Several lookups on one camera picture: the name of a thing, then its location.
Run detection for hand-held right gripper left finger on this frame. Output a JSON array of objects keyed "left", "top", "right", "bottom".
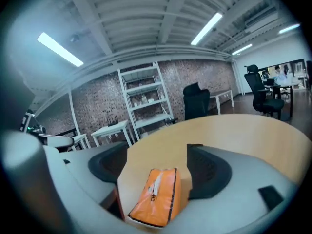
[{"left": 45, "top": 142, "right": 128, "bottom": 204}]

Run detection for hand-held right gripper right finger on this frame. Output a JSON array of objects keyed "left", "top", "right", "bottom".
[{"left": 186, "top": 144, "right": 299, "bottom": 219}]

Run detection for orange packet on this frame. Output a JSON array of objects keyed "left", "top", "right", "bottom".
[{"left": 128, "top": 167, "right": 182, "bottom": 229}]

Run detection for white side table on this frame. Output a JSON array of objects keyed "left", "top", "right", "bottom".
[
  {"left": 91, "top": 119, "right": 134, "bottom": 147},
  {"left": 72, "top": 133, "right": 91, "bottom": 151}
]

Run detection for large round wooden table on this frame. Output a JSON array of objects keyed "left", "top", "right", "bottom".
[{"left": 116, "top": 113, "right": 312, "bottom": 229}]

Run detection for black office chair with headrest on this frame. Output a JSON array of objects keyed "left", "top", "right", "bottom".
[
  {"left": 244, "top": 64, "right": 285, "bottom": 120},
  {"left": 183, "top": 82, "right": 211, "bottom": 121}
]

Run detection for grey bench table white legs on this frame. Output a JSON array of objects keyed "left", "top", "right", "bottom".
[{"left": 209, "top": 89, "right": 235, "bottom": 116}]

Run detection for white shelf unit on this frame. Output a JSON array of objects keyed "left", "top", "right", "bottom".
[{"left": 117, "top": 61, "right": 174, "bottom": 146}]

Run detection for ceiling strip light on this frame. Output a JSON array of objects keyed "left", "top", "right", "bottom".
[
  {"left": 232, "top": 43, "right": 253, "bottom": 56},
  {"left": 278, "top": 23, "right": 301, "bottom": 34},
  {"left": 37, "top": 32, "right": 84, "bottom": 67},
  {"left": 190, "top": 12, "right": 223, "bottom": 46}
]

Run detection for wide window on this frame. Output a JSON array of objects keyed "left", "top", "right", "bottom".
[{"left": 258, "top": 58, "right": 307, "bottom": 90}]

